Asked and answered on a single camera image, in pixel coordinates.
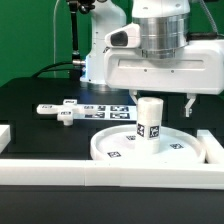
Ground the white cross table base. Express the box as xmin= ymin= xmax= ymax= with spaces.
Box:
xmin=36 ymin=99 xmax=86 ymax=126

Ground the white right fence bar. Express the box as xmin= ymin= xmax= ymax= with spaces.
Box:
xmin=197 ymin=130 xmax=224 ymax=165

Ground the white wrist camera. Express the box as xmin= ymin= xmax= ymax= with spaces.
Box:
xmin=105 ymin=23 xmax=141 ymax=48

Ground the white left fence bar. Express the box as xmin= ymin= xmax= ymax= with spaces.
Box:
xmin=0 ymin=125 xmax=11 ymax=154

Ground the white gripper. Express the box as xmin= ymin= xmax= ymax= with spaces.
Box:
xmin=104 ymin=40 xmax=224 ymax=117

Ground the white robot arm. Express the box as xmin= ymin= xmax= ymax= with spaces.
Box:
xmin=81 ymin=0 xmax=224 ymax=115

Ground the white thin cable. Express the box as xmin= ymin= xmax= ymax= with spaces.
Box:
xmin=53 ymin=0 xmax=63 ymax=64

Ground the black cable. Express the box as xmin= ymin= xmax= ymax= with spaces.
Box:
xmin=31 ymin=60 xmax=83 ymax=79

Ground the white front fence bar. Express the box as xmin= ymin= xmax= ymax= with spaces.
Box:
xmin=0 ymin=159 xmax=224 ymax=190

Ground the white tag plate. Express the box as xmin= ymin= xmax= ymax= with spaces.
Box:
xmin=74 ymin=105 xmax=137 ymax=121

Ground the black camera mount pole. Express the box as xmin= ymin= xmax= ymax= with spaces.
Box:
xmin=66 ymin=0 xmax=95 ymax=67

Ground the white round table top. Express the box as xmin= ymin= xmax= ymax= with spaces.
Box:
xmin=90 ymin=124 xmax=206 ymax=164

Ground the white fence bar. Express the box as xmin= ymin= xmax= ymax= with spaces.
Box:
xmin=0 ymin=125 xmax=11 ymax=154
xmin=0 ymin=159 xmax=224 ymax=190
xmin=197 ymin=130 xmax=224 ymax=165

